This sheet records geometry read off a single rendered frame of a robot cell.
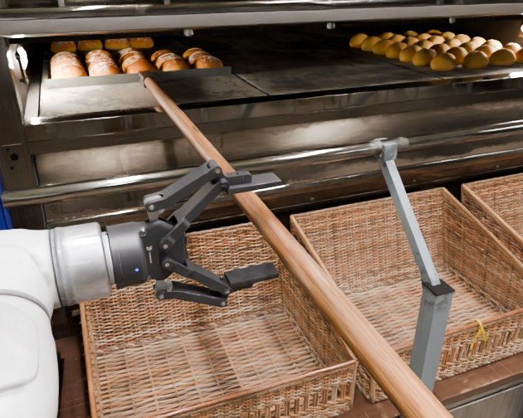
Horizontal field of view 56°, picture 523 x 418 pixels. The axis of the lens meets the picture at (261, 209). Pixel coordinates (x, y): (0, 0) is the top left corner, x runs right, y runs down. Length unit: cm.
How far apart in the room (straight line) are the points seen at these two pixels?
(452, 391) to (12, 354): 108
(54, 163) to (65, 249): 72
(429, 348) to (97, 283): 70
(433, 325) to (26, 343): 76
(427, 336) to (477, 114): 91
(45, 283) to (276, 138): 93
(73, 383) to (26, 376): 91
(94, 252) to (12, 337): 15
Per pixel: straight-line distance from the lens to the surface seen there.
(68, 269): 57
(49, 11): 104
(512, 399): 154
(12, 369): 45
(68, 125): 122
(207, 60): 163
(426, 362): 109
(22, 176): 127
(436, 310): 100
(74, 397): 133
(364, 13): 122
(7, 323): 47
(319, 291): 52
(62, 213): 128
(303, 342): 138
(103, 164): 128
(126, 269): 58
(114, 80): 156
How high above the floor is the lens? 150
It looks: 27 degrees down
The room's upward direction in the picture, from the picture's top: straight up
